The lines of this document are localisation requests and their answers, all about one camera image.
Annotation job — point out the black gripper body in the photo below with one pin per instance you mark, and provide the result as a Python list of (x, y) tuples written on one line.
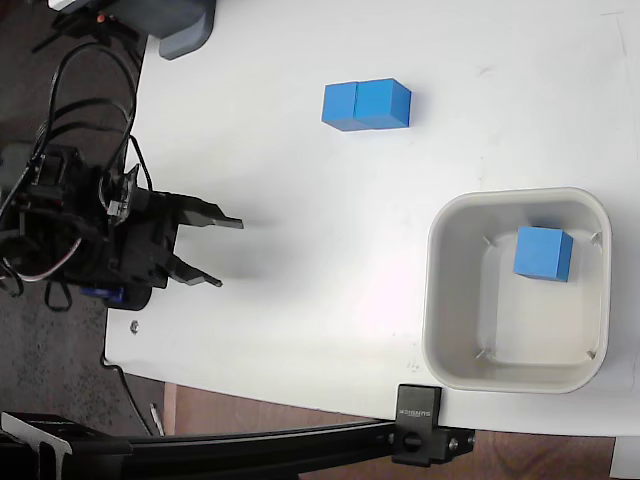
[(142, 235)]

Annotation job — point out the blue foam cube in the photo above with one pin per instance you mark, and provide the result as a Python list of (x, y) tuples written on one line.
[(537, 250), (339, 106), (380, 100)]

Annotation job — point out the black six-joint robot arm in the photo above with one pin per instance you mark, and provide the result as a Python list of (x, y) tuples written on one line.
[(55, 210)]

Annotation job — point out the white plastic bin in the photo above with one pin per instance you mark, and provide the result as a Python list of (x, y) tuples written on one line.
[(450, 300)]

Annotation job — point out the small metal nut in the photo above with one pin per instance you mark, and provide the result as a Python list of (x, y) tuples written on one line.
[(134, 327)]

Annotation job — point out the white plastic device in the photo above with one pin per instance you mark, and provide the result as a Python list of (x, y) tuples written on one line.
[(70, 4)]

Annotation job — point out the black table clamp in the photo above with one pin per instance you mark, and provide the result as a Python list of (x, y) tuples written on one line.
[(417, 420)]

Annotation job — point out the small camera circuit board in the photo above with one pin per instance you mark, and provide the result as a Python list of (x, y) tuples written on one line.
[(120, 197)]

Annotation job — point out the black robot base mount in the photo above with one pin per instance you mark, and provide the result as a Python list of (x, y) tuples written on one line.
[(135, 297)]

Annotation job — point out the black aluminium rail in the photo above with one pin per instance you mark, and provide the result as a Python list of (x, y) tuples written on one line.
[(260, 447)]

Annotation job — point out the black metal bracket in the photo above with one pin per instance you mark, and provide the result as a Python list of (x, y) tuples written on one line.
[(45, 440)]

